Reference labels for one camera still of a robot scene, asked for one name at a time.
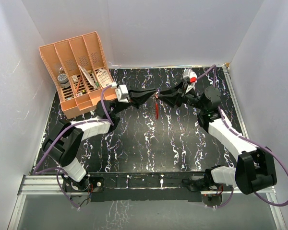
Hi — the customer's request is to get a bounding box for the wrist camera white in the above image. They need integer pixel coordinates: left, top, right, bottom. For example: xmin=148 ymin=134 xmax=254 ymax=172
xmin=111 ymin=82 xmax=129 ymax=103
xmin=182 ymin=69 xmax=197 ymax=93

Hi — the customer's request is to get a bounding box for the small white eraser block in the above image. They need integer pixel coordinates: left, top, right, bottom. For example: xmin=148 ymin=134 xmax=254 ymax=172
xmin=72 ymin=75 xmax=79 ymax=83

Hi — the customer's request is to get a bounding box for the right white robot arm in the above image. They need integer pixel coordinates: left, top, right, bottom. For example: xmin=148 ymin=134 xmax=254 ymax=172
xmin=156 ymin=82 xmax=277 ymax=195

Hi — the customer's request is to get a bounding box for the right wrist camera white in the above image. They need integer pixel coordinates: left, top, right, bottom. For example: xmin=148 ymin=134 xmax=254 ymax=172
xmin=182 ymin=69 xmax=197 ymax=93

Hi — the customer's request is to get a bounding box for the steel key holder red handle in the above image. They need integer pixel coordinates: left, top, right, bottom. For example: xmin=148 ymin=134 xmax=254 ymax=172
xmin=155 ymin=92 xmax=159 ymax=120

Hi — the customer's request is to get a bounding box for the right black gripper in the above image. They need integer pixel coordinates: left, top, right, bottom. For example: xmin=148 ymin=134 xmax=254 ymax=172
xmin=158 ymin=80 xmax=206 ymax=111

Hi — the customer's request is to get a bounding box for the white paper card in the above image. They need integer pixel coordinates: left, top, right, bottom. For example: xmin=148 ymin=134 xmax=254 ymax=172
xmin=78 ymin=65 xmax=99 ymax=90

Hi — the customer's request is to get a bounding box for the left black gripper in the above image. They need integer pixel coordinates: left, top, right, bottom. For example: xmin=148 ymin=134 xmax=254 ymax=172
xmin=112 ymin=86 xmax=156 ymax=116

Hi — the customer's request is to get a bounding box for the peach desk organizer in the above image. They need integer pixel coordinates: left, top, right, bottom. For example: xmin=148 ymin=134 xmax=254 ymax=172
xmin=39 ymin=32 xmax=116 ymax=118

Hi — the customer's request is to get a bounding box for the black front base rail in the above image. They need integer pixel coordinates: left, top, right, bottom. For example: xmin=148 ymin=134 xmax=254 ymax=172
xmin=89 ymin=172 xmax=207 ymax=203

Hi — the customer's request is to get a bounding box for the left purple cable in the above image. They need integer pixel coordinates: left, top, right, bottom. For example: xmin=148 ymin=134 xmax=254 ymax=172
xmin=33 ymin=85 xmax=116 ymax=208

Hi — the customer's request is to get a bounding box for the white labelled packet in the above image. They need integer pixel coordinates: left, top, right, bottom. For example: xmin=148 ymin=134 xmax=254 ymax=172
xmin=96 ymin=69 xmax=112 ymax=88

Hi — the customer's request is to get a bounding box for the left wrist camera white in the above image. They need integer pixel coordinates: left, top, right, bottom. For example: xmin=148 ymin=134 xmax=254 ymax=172
xmin=111 ymin=82 xmax=129 ymax=103

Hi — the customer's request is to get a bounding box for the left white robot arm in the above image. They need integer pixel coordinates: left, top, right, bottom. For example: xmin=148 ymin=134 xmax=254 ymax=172
xmin=42 ymin=84 xmax=157 ymax=191

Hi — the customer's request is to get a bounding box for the red pencil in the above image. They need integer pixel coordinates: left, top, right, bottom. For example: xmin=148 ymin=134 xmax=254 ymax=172
xmin=75 ymin=76 xmax=82 ymax=95

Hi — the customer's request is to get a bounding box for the small grey jar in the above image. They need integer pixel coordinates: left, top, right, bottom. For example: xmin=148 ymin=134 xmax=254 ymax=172
xmin=57 ymin=73 xmax=70 ymax=88

